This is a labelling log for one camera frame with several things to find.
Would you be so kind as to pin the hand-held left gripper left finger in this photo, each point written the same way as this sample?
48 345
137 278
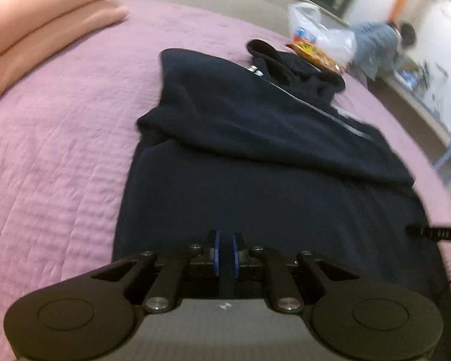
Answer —
216 254

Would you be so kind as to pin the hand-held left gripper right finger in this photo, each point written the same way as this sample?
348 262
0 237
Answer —
235 255

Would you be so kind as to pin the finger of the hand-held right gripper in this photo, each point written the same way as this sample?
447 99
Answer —
436 234

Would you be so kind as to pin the dark navy jacket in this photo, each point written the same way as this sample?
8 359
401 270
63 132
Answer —
248 158

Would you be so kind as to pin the long white desk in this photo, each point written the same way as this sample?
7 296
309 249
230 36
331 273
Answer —
428 109

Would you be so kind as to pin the purple quilted bedspread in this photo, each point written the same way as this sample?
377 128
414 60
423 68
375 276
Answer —
60 158

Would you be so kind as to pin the white plastic bag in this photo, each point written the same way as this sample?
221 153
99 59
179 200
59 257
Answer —
334 41

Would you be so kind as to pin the yellow red snack packet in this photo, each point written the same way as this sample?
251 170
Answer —
312 50

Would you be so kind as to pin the folded pink blanket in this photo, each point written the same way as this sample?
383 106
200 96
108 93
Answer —
41 15

